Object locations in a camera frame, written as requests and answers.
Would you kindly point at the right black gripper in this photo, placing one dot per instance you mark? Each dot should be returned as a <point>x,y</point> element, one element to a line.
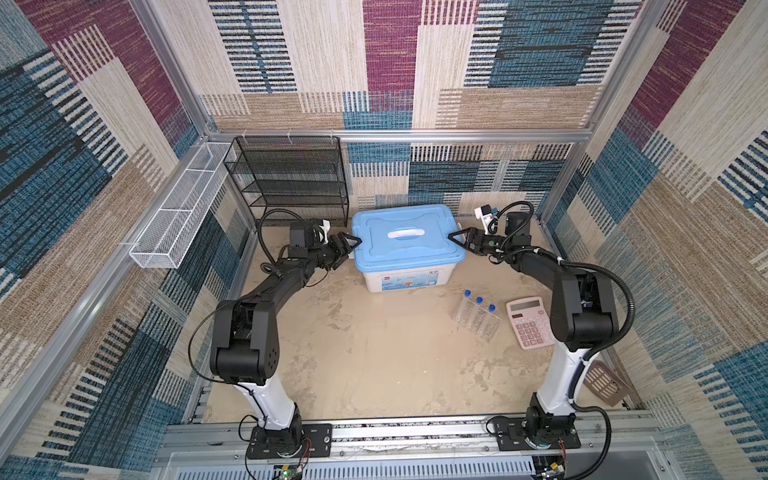
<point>471,233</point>

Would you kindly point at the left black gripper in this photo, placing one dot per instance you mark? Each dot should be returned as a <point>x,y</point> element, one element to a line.
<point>343,250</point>

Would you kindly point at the blue plastic bin lid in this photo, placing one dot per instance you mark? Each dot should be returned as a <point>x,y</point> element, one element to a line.
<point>405,238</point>

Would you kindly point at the clear test tube rack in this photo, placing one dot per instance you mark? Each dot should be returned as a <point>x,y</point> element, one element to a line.
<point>485,305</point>

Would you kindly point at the white plastic storage bin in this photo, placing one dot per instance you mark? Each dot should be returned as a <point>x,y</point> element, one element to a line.
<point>406,279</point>

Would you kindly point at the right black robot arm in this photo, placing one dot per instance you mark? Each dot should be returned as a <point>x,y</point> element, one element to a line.
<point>592,308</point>

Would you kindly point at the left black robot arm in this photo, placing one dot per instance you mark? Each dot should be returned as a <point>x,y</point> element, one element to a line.
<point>245,345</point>

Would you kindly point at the pink calculator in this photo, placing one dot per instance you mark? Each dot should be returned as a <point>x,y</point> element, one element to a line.
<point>530,323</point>

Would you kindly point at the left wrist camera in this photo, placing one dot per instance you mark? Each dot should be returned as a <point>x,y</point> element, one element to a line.
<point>323,228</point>

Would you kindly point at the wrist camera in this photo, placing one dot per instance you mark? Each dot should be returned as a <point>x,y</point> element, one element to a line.
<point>486,214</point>
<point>323,228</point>

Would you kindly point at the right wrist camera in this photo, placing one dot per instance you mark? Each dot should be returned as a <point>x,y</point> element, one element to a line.
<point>486,214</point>

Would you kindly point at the black wire shelf rack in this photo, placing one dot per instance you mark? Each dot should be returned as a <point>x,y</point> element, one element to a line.
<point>301,175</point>

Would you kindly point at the white wire mesh basket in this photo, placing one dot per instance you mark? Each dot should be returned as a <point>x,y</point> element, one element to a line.
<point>165,241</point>

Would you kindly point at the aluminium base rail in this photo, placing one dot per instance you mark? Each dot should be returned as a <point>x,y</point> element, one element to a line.
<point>432,447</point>

